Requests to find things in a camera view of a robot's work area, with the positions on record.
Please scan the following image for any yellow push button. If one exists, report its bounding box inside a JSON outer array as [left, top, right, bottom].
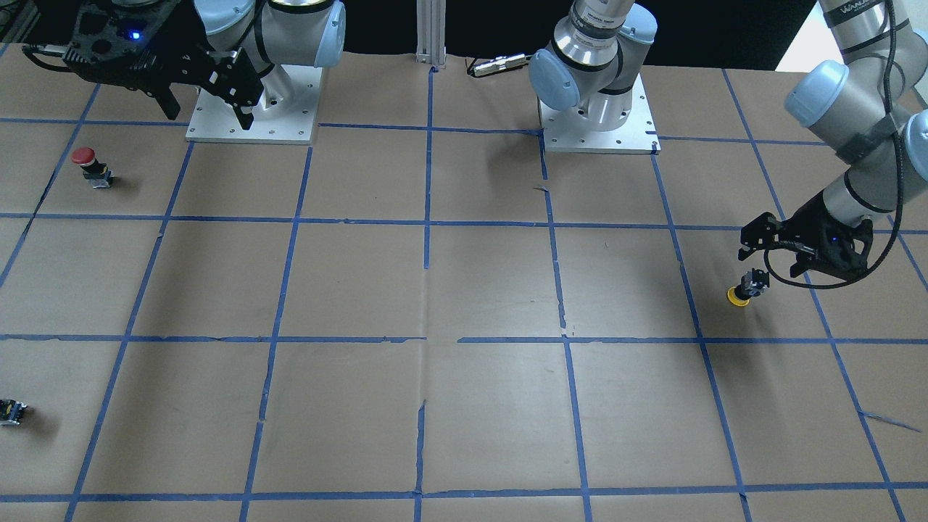
[[726, 268, 770, 307]]

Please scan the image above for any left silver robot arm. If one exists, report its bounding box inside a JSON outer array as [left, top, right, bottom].
[[529, 1, 926, 286]]

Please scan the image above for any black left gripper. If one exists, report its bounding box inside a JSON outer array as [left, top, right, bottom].
[[738, 199, 873, 281]]

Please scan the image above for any aluminium frame post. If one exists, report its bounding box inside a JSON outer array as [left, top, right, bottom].
[[415, 0, 447, 69]]

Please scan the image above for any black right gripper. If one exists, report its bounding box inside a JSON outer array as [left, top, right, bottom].
[[65, 1, 264, 131]]

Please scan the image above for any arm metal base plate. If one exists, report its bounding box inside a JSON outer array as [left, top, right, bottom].
[[186, 64, 327, 145], [538, 75, 662, 154]]

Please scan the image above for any black camera cable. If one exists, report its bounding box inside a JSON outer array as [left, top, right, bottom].
[[763, 0, 907, 289]]

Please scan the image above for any red push button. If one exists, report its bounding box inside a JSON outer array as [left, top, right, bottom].
[[70, 146, 114, 189]]

